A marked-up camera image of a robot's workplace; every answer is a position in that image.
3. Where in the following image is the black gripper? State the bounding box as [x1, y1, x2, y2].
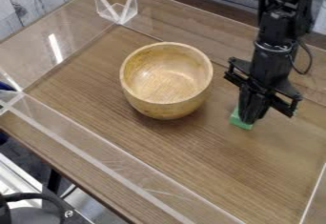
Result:
[224, 41, 303, 122]

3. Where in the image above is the green rectangular block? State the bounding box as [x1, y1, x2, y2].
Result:
[230, 108, 254, 130]

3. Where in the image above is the light wooden bowl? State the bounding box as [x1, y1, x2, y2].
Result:
[120, 42, 214, 120]

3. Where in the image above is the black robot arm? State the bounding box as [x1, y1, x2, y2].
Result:
[224, 0, 313, 125]

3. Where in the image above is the white object at right edge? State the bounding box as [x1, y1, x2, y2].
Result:
[313, 0, 326, 35]

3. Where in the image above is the black table leg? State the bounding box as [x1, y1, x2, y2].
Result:
[47, 170, 63, 194]

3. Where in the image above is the blue object behind acrylic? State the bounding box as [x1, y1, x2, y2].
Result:
[0, 81, 16, 92]

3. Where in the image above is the clear acrylic enclosure wall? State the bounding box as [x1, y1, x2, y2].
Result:
[0, 0, 326, 224]

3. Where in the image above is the black metal bracket with screw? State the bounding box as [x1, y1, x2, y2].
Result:
[40, 195, 95, 224]

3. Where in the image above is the black cable loop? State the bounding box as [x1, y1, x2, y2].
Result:
[0, 192, 68, 224]

